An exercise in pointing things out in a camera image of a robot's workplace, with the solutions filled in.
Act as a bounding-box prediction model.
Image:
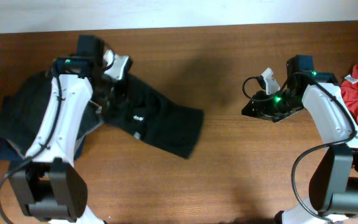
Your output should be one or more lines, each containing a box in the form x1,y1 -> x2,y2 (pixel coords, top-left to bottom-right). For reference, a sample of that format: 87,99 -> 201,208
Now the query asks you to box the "grey folded garment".
0,102 -> 103,159

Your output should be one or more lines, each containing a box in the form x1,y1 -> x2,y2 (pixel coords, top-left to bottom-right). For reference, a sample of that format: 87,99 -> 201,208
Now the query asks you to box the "navy folded garment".
0,136 -> 86,161

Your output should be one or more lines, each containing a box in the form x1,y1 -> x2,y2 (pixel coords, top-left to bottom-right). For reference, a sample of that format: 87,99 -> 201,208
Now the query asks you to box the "dark folded garment on pile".
0,70 -> 104,155

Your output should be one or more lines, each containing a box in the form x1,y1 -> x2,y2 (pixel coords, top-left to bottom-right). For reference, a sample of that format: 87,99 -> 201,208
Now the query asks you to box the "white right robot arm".
242,68 -> 358,223

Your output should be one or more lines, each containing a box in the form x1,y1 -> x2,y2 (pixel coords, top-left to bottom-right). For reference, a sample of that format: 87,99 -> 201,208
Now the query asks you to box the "black polo shirt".
103,75 -> 204,159

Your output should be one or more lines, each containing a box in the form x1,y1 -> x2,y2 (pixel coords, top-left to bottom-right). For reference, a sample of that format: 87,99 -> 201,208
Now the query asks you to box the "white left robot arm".
6,50 -> 132,223

